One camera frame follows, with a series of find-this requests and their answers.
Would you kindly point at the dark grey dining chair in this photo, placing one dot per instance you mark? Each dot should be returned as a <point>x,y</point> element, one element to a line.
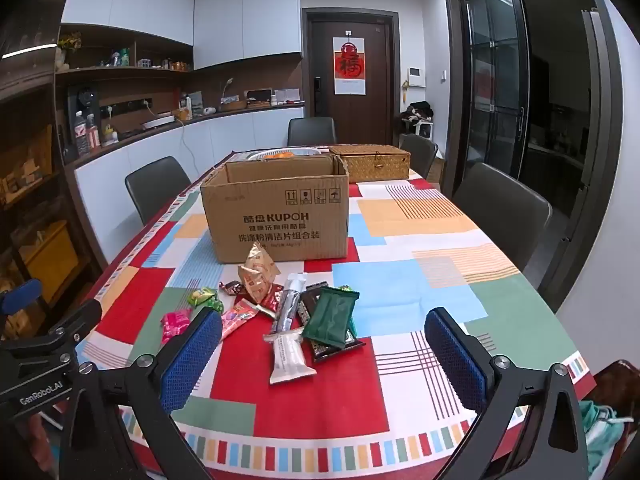
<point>420,152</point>
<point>500,210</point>
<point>157,185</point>
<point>311,131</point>

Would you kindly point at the dark brown door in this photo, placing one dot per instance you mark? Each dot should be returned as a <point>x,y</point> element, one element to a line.
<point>380,60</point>

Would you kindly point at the white silver snack packet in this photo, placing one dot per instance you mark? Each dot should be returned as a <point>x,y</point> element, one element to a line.
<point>290,360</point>

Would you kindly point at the pink candy packet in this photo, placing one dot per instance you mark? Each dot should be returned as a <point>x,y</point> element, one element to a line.
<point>175,325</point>

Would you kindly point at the grey long snack packet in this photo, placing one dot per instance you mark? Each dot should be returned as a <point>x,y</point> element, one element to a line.
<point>287,310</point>

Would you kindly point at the pink stick snack packet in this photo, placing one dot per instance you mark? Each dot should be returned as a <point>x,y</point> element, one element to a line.
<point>237,320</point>

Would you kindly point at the teal white cloth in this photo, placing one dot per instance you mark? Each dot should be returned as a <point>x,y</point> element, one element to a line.
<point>602,430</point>

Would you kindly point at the white cabinets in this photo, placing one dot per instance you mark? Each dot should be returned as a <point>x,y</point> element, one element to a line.
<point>240,25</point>
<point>240,130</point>

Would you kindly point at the small green wrapped candy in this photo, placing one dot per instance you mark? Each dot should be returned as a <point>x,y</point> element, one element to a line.
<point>344,288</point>

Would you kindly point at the brown wooden chair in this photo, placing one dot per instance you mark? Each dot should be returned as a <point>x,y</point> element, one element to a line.
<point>620,385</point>

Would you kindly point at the red foil candy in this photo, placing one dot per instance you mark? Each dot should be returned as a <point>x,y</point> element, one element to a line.
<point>232,287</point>

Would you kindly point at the clear water bottle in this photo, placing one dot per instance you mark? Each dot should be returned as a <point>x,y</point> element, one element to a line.
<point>81,135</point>
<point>93,130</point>

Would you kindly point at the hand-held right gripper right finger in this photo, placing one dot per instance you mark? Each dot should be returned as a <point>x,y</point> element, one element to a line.
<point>455,360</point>

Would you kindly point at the yellow flower bunch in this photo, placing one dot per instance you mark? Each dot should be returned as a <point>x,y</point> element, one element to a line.
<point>70,41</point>

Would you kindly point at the black snack packet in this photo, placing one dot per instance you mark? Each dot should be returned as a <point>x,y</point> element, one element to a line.
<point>325,351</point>

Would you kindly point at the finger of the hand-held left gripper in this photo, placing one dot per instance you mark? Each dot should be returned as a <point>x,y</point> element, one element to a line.
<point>80,317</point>
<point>20,292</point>

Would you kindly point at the red snack packet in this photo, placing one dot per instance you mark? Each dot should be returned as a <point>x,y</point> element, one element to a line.
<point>274,302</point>

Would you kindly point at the orange triangular snack packet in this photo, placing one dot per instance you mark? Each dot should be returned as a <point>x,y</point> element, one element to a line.
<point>255,287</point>
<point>261,260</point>

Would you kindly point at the dark green snack packet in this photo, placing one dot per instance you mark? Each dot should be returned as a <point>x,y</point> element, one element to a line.
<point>330,317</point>

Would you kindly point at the red white wall calendar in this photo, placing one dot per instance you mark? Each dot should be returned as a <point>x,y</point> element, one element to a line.
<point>350,65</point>

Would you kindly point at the woven wicker basket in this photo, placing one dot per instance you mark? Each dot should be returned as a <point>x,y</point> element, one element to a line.
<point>370,162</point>

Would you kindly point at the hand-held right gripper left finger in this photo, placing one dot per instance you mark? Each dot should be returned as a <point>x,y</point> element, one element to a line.
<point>192,355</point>

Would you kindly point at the brown cardboard box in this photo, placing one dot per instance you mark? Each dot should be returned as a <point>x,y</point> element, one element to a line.
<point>275,220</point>

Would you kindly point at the green candy packet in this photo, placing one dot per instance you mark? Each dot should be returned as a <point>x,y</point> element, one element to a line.
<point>202,297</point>

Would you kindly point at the white gooseneck lamp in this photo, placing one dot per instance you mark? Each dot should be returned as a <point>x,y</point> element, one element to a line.
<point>227,87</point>

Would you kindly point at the colourful patchwork tablecloth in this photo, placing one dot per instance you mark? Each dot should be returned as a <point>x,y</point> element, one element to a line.
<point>320,410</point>

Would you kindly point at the white lower cabinets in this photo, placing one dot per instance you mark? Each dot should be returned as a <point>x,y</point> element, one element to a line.
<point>240,130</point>

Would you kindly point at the white flat tray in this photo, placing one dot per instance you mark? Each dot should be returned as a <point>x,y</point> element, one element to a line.
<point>157,122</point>

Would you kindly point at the black bag on stool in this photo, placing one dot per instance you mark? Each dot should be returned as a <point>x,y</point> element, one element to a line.
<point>417,112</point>

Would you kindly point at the white fruit tray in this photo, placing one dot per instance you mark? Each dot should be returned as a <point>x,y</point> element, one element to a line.
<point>305,151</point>

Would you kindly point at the white upper cabinets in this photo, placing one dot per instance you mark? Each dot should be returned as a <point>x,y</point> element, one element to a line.
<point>240,25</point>

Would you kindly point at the white intercom panel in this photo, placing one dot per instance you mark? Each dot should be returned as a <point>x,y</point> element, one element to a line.
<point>416,77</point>

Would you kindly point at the yellow plastic crate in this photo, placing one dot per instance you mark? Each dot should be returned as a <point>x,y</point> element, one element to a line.
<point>50,260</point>

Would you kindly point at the black framed glass door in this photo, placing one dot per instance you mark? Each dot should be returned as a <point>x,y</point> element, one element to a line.
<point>495,85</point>

